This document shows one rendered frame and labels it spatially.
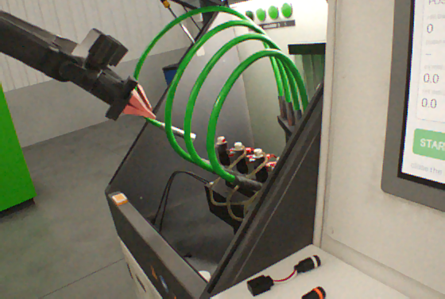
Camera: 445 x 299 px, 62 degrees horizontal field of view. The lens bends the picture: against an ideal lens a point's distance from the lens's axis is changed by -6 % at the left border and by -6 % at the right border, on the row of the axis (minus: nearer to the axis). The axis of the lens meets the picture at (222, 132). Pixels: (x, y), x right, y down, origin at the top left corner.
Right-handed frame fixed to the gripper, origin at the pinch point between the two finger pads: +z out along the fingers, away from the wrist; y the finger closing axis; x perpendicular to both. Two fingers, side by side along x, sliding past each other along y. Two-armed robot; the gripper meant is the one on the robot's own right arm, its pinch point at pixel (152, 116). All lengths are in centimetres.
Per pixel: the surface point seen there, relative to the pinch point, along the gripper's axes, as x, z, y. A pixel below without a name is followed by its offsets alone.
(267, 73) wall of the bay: 26.0, 26.4, 26.9
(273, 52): -20.6, 9.0, 23.9
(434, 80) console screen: -50, 19, 28
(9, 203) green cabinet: 290, -30, -180
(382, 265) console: -46, 33, 4
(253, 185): -23.1, 19.3, 1.5
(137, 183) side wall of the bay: 28.6, 11.5, -23.6
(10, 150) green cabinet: 298, -54, -135
